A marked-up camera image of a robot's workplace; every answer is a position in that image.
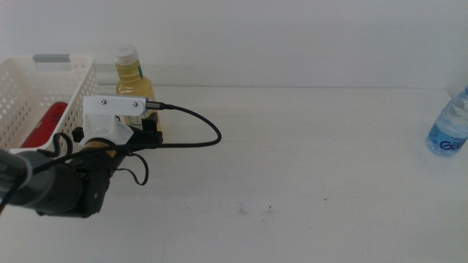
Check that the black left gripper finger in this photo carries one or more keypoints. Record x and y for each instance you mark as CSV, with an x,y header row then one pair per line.
x,y
150,122

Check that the yellow juice bottle white cap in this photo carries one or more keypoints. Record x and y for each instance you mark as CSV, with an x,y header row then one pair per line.
x,y
133,85

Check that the red soda can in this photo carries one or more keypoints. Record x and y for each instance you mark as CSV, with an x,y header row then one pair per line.
x,y
45,126

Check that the clear water bottle blue label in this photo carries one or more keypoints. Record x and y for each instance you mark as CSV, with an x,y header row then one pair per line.
x,y
448,128

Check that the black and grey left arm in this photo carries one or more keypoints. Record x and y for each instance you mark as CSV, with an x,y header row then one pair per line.
x,y
66,190

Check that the grey tape strip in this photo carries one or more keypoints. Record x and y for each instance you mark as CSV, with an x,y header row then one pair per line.
x,y
51,57

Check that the white perforated plastic basket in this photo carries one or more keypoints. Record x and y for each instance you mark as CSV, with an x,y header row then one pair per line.
x,y
22,84

